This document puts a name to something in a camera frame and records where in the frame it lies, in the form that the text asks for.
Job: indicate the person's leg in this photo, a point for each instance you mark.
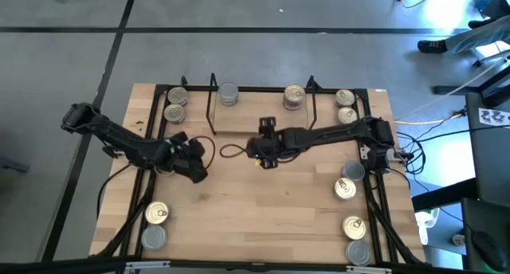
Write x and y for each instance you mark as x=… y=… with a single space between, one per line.
x=478 y=37

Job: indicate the tin can with plain lid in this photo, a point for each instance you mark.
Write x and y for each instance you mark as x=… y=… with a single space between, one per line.
x=358 y=253
x=228 y=104
x=353 y=171
x=228 y=91
x=154 y=237

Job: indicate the silver mounting bracket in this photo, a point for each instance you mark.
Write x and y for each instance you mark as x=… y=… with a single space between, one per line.
x=363 y=152

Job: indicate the black desk foot bar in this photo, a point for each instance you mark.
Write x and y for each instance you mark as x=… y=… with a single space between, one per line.
x=458 y=90
x=442 y=194

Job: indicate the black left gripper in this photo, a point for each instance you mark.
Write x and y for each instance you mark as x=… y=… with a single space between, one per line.
x=185 y=158

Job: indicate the dark desk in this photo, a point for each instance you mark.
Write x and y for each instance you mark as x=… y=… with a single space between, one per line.
x=492 y=162

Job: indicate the person's foot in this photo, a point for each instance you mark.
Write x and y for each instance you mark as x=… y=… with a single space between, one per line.
x=432 y=47
x=480 y=24

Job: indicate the silver crossbar bracket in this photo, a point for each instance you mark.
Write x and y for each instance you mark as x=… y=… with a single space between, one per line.
x=147 y=264
x=368 y=270

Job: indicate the wooden shelf with black legs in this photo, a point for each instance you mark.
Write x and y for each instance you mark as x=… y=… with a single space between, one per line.
x=255 y=106

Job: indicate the paper with black markers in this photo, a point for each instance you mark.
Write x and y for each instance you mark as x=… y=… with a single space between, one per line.
x=494 y=116

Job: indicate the black computer mouse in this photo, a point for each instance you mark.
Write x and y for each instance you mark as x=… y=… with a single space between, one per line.
x=488 y=250

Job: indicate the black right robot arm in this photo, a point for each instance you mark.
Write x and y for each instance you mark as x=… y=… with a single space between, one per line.
x=330 y=134

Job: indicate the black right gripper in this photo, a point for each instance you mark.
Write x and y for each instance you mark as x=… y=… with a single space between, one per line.
x=263 y=146

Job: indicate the yellow tag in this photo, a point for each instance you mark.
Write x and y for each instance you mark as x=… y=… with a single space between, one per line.
x=258 y=161

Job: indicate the small round plug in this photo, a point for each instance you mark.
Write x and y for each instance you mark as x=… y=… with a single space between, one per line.
x=458 y=239

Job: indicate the black crossbar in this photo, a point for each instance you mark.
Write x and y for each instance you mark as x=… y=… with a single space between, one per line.
x=60 y=266

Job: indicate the white plastic bag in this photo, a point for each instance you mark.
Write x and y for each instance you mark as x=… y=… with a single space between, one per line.
x=426 y=222

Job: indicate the white chair base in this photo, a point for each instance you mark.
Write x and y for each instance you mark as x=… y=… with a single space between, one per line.
x=494 y=55

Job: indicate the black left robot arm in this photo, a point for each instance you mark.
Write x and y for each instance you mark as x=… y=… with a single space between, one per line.
x=119 y=138

